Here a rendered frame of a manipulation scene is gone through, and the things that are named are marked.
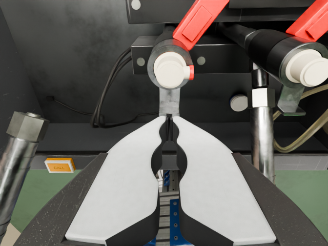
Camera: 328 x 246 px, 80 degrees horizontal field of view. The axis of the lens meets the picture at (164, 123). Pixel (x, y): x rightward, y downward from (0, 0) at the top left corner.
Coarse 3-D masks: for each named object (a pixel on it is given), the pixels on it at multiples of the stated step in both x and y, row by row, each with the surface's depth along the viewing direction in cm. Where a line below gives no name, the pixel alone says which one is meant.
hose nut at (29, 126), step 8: (16, 112) 13; (16, 120) 13; (24, 120) 13; (32, 120) 13; (40, 120) 13; (8, 128) 13; (16, 128) 13; (24, 128) 13; (32, 128) 13; (40, 128) 13; (16, 136) 13; (24, 136) 13; (32, 136) 13; (40, 136) 14
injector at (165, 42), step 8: (168, 24) 25; (168, 32) 16; (160, 40) 14; (168, 40) 13; (176, 40) 13; (160, 48) 11; (168, 48) 11; (176, 48) 11; (184, 48) 12; (152, 56) 12; (184, 56) 12; (152, 64) 12; (192, 64) 12; (152, 72) 12; (152, 80) 12; (184, 80) 12; (168, 88) 13; (176, 88) 13
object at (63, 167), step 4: (48, 160) 39; (52, 160) 39; (56, 160) 39; (60, 160) 39; (64, 160) 38; (68, 160) 38; (72, 160) 39; (48, 164) 38; (52, 164) 38; (56, 164) 38; (60, 164) 38; (64, 164) 38; (68, 164) 38; (72, 164) 39; (52, 168) 39; (56, 168) 39; (60, 168) 39; (64, 168) 39; (68, 168) 39
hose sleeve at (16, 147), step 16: (16, 144) 13; (32, 144) 13; (0, 160) 13; (16, 160) 13; (32, 160) 14; (0, 176) 13; (16, 176) 13; (0, 192) 13; (16, 192) 13; (0, 208) 13; (0, 224) 13; (0, 240) 13
